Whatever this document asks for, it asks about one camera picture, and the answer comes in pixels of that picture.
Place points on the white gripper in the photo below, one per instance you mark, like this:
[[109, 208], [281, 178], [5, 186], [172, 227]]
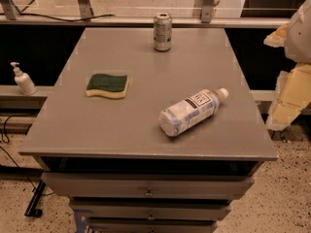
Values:
[[299, 36]]

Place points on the blue label plastic bottle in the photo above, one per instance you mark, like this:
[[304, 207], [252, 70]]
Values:
[[187, 113]]

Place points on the green 7up can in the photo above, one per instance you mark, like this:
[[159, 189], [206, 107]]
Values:
[[162, 31]]

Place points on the white pump dispenser bottle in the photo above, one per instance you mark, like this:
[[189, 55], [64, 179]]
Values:
[[23, 80]]

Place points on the green and yellow sponge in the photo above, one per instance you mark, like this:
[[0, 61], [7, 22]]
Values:
[[108, 86]]

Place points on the grey drawer cabinet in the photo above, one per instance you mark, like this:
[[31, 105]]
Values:
[[121, 173]]

